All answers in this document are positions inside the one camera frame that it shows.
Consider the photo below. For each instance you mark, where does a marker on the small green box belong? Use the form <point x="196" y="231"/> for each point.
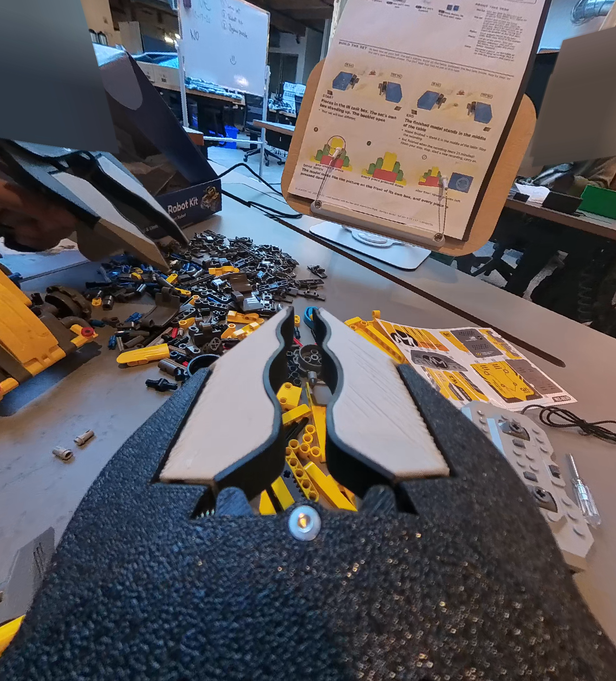
<point x="608" y="202"/>

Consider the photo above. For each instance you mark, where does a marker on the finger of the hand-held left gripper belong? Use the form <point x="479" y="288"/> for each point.
<point x="116" y="234"/>
<point x="137" y="199"/>

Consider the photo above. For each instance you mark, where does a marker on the pile of grey track links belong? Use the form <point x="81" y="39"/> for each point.
<point x="254" y="260"/>

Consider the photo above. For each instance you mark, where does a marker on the small grey pin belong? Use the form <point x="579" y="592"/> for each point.
<point x="83" y="437"/>
<point x="62" y="453"/>

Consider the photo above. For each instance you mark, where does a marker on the yellow curved panel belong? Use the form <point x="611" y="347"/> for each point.
<point x="143" y="354"/>

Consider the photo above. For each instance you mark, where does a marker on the small black box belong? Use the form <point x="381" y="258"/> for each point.
<point x="563" y="202"/>

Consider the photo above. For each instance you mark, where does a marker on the black pin connector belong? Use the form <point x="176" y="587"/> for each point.
<point x="161" y="384"/>

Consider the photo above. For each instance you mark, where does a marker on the person's left hand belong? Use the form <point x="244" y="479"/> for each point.
<point x="10" y="213"/>

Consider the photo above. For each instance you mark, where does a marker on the grey remote controller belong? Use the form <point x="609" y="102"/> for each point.
<point x="504" y="457"/>

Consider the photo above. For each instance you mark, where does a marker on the background office chair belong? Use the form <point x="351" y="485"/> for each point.
<point x="262" y="127"/>

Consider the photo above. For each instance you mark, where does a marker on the yellow grey sticker sheet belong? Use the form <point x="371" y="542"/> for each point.
<point x="472" y="362"/>

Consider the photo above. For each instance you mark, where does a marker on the grey desk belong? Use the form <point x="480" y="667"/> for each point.
<point x="47" y="505"/>

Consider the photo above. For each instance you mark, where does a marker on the dark blue cardboard box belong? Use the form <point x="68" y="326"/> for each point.
<point x="191" y="205"/>

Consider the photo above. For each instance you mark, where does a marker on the yellow black brick vehicle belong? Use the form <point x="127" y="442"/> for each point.
<point x="4" y="319"/>

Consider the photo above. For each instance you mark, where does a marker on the grey and yellow brick assembly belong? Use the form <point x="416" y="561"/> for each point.
<point x="26" y="574"/>

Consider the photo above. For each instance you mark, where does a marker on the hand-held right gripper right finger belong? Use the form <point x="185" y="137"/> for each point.
<point x="387" y="420"/>

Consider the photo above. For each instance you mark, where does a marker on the yellow holed liftarm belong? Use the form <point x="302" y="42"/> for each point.
<point x="300" y="468"/>

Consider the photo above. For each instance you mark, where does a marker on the pile of grey bricks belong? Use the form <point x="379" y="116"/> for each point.
<point x="207" y="298"/>

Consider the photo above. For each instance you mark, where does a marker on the background grey table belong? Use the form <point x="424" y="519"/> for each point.
<point x="552" y="223"/>

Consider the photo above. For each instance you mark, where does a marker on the black toothed wheel hub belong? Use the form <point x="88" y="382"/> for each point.
<point x="201" y="364"/>

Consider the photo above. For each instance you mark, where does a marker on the small blue bin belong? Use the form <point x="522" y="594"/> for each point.
<point x="231" y="132"/>

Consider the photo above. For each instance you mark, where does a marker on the blue brick separator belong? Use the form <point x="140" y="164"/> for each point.
<point x="310" y="316"/>

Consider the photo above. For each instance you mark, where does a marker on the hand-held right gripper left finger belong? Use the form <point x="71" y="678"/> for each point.
<point x="222" y="420"/>

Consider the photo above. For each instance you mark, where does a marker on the stack of yellow holed panels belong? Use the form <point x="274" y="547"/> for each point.
<point x="371" y="335"/>

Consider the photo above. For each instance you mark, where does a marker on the whiteboard on stand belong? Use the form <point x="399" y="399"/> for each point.
<point x="222" y="42"/>

